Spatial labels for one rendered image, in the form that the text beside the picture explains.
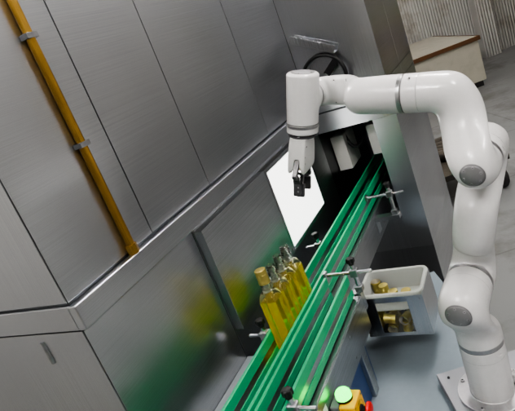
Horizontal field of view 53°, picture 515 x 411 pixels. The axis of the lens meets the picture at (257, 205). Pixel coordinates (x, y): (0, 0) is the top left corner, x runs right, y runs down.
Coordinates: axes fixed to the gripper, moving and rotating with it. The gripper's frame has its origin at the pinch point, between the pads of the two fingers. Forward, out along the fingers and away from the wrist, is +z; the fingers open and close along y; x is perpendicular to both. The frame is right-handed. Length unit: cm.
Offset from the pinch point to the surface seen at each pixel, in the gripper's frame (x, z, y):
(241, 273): -18.8, 30.9, 3.5
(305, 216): -16, 38, -53
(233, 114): -35.9, -8.4, -32.9
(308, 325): 4.5, 41.5, 8.0
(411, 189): 20, 42, -101
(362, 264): 9, 53, -49
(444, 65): -9, 109, -725
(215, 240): -23.9, 17.0, 9.2
